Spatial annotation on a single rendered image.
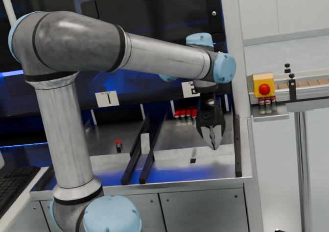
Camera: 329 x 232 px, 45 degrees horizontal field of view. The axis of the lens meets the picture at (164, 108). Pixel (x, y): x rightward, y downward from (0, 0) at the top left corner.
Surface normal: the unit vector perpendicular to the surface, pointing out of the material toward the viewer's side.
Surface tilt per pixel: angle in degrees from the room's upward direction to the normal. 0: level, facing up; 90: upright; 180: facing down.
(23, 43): 80
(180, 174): 0
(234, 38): 90
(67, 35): 65
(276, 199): 0
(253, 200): 90
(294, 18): 90
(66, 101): 90
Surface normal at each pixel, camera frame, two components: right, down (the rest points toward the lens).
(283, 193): -0.18, -0.92
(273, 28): -0.15, 0.39
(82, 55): 0.18, 0.49
